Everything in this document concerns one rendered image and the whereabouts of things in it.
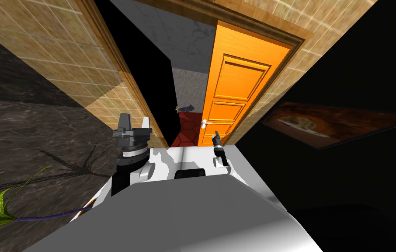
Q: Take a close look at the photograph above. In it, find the brown framed wall picture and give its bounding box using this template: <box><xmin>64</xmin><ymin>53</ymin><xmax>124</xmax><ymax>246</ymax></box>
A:
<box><xmin>261</xmin><ymin>101</ymin><xmax>396</xmax><ymax>150</ymax></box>

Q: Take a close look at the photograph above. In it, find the green plant with purple stem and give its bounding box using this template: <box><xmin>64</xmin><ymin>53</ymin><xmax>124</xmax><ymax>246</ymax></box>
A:
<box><xmin>0</xmin><ymin>161</ymin><xmax>97</xmax><ymax>235</ymax></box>

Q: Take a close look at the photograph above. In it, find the black door leaf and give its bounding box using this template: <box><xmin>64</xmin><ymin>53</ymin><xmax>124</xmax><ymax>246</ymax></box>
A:
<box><xmin>94</xmin><ymin>0</ymin><xmax>182</xmax><ymax>148</ymax></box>

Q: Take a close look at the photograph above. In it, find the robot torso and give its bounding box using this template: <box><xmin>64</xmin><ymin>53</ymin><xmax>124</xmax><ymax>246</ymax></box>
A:
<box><xmin>23</xmin><ymin>144</ymin><xmax>324</xmax><ymax>252</ymax></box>

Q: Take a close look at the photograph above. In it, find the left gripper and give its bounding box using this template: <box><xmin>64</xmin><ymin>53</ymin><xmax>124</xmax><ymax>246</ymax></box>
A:
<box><xmin>112</xmin><ymin>112</ymin><xmax>153</xmax><ymax>150</ymax></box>

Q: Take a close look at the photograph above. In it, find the orange panelled door leaf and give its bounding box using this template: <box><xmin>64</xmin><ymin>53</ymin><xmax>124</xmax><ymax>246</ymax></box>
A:
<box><xmin>197</xmin><ymin>20</ymin><xmax>295</xmax><ymax>147</ymax></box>

